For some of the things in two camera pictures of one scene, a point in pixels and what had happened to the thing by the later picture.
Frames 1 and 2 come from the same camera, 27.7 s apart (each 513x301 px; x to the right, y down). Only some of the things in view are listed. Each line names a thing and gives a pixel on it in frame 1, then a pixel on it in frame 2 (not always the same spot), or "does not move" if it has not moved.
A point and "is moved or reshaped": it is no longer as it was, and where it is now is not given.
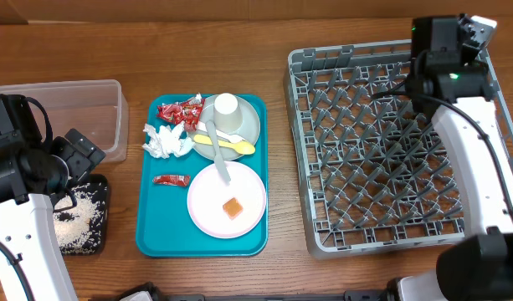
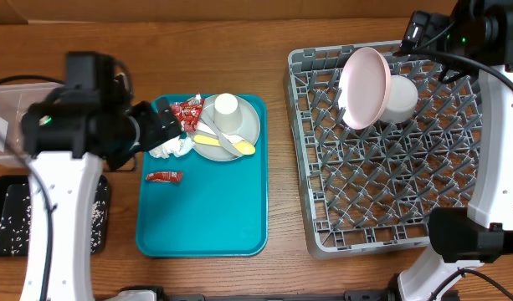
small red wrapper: x=172 y=180 is moved or reshaped
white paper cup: x=227 y=114 does not move
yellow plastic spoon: x=242 y=146 does not move
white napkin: x=166 y=142 does not move
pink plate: x=207 y=193 → x=364 y=87
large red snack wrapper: x=187 y=113 does not move
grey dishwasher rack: x=375 y=170 does not move
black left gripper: x=82 y=161 → x=156 y=133
